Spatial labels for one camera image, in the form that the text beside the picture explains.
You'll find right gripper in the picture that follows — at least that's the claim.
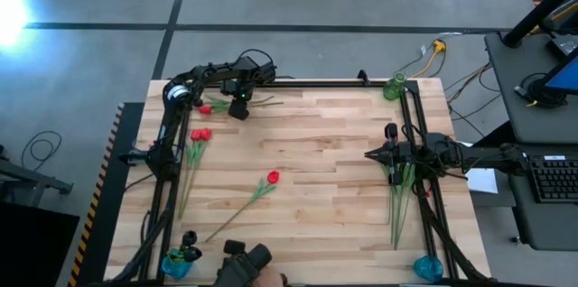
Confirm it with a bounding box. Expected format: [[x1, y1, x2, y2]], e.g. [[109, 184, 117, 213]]
[[364, 138, 429, 170]]

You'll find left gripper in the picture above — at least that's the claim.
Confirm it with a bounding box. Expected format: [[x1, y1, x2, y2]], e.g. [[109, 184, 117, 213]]
[[219, 77, 255, 121]]

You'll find dark maroon artificial tulip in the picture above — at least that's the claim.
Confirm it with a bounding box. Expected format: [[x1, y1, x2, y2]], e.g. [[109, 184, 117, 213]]
[[383, 122, 401, 227], [387, 162, 407, 250], [393, 162, 417, 251]]

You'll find red artificial tulip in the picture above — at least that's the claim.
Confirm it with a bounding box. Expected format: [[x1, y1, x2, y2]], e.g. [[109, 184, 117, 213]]
[[178, 128, 203, 221], [205, 169, 281, 244], [180, 127, 213, 216], [198, 94, 285, 116]]

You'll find black artificial tulip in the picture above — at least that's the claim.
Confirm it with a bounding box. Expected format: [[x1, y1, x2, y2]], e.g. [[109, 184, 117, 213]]
[[171, 245, 203, 264], [173, 229, 199, 264]]

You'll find green glass vase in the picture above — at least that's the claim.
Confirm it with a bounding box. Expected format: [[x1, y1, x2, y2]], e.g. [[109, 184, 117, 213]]
[[382, 69, 407, 101]]

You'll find blue glass vase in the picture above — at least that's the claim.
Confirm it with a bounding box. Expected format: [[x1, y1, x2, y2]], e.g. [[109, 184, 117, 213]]
[[413, 255, 445, 282], [161, 248, 195, 282]]

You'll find white paper sheet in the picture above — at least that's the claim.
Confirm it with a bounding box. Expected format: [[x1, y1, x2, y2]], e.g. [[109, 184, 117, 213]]
[[464, 141, 499, 196]]

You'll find black keyboard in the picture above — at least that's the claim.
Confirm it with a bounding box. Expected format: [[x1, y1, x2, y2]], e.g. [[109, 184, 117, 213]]
[[527, 154, 578, 205]]

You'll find blue screen monitor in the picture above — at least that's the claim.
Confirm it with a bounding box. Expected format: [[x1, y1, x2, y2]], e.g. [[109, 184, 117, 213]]
[[543, 51, 578, 97]]

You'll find black monitor pole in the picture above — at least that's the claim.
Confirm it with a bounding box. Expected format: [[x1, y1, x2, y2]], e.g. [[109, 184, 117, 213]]
[[502, 0, 578, 49]]

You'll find grey metal table base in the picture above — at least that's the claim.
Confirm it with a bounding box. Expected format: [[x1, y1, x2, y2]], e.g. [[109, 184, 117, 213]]
[[0, 144, 74, 196]]

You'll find black cabinet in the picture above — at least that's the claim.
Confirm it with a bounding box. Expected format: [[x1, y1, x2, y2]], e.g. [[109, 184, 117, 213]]
[[0, 200, 81, 287]]

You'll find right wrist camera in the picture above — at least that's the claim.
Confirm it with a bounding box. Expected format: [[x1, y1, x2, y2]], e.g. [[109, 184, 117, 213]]
[[393, 142, 411, 164]]

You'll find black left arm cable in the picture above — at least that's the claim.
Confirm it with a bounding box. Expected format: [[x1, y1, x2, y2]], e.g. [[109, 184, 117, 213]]
[[238, 48, 275, 69]]

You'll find yellow brown cable bundle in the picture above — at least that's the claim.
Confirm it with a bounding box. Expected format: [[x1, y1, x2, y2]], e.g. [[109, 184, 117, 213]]
[[444, 63, 496, 137]]

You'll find yellow extension cable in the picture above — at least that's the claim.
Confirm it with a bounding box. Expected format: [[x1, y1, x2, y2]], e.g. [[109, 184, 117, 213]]
[[408, 38, 448, 79]]

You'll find black cable bundle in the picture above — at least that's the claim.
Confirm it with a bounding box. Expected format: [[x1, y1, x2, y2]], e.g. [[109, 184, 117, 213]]
[[514, 71, 568, 109]]

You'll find black floor cable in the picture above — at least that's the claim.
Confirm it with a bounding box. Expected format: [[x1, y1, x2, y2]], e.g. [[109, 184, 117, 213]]
[[21, 130, 63, 171]]

